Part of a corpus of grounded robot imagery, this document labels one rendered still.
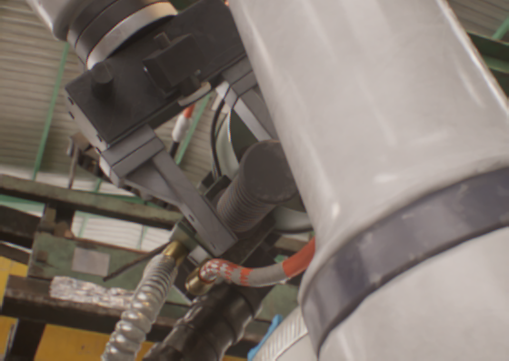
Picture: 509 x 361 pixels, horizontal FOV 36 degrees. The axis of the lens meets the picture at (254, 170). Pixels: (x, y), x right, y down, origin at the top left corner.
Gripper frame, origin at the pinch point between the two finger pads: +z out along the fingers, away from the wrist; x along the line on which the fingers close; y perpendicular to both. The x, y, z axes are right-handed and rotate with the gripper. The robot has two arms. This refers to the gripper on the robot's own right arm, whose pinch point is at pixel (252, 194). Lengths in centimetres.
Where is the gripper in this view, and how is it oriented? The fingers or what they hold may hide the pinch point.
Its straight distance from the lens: 55.2
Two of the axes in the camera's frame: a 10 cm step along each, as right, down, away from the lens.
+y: 2.0, -2.5, -9.5
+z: 6.1, 7.9, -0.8
